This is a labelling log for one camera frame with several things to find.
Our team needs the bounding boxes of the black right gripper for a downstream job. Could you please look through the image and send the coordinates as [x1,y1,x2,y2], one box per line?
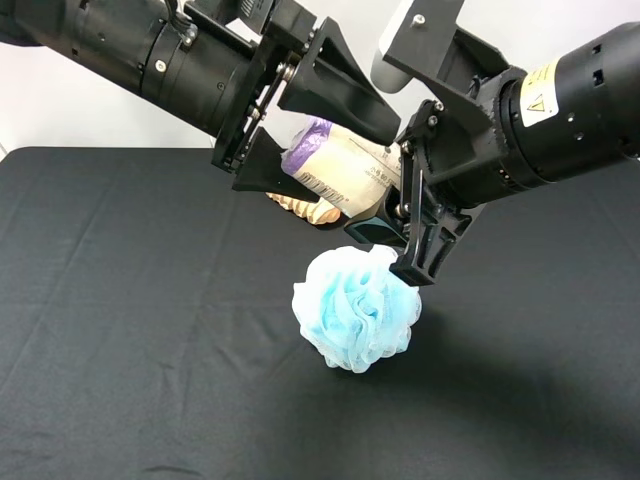
[344,64,525,286]

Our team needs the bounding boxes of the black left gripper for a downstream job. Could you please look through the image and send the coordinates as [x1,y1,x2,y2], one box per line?
[212,1,401,203]

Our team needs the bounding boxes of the purple trash bag roll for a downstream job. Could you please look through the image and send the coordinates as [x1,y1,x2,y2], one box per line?
[281,117,401,218]

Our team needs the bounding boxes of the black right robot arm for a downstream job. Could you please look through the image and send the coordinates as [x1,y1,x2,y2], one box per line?
[345,22,639,286]

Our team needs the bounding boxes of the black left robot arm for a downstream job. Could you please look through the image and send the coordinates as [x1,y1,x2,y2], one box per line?
[1,0,400,202]

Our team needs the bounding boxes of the ridged bread loaf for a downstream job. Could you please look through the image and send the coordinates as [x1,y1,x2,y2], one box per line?
[266,193,342,226]

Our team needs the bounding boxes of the light blue bath loofah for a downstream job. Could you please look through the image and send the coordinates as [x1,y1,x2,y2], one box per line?
[292,245,422,374]

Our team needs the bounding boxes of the black tablecloth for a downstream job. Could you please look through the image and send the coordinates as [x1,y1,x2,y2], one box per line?
[1,147,639,479]

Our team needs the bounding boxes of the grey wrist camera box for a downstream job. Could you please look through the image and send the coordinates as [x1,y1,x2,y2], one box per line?
[370,0,466,95]

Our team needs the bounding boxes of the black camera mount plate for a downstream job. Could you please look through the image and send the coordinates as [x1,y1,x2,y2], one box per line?
[382,19,529,126]

